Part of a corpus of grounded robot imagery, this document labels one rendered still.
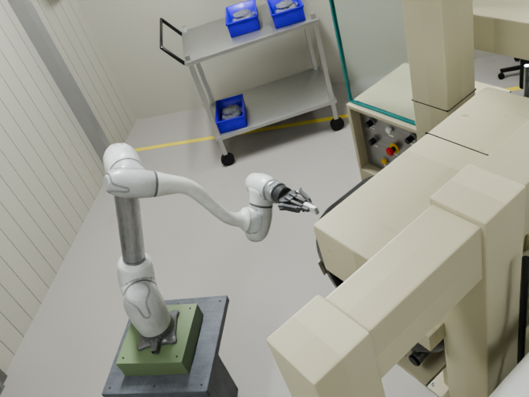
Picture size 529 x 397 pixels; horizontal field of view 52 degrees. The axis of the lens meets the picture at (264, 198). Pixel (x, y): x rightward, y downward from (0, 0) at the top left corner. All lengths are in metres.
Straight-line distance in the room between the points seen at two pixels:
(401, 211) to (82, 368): 2.85
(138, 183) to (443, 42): 1.14
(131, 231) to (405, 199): 1.43
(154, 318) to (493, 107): 1.59
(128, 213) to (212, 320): 0.67
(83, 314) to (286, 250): 1.47
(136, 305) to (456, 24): 1.59
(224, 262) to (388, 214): 2.68
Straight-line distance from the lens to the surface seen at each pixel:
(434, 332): 1.08
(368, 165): 2.70
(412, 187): 1.20
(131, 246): 2.39
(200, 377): 2.44
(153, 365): 2.47
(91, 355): 3.72
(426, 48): 1.58
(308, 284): 3.42
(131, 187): 2.03
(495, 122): 1.36
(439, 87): 1.62
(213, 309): 2.63
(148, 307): 2.34
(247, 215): 2.25
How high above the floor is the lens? 2.58
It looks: 39 degrees down
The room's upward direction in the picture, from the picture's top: 20 degrees counter-clockwise
